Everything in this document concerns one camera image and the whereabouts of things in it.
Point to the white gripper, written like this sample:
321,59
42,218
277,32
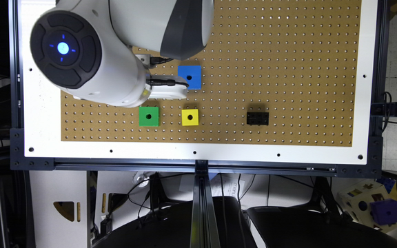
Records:
167,87

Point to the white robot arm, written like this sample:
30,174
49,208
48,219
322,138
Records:
103,51

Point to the green cube block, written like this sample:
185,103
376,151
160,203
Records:
149,116

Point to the blue cube block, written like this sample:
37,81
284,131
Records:
192,74

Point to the yellow cube block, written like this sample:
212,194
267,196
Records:
189,117

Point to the black rectangular block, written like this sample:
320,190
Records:
257,118

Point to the purple cube block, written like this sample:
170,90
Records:
384,212

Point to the brown perforated pegboard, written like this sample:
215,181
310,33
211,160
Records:
296,60

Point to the white cabinet panel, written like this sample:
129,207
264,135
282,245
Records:
60,203

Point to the white table frame plate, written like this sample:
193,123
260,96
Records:
281,81

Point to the black aluminium frame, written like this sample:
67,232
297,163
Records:
202,193

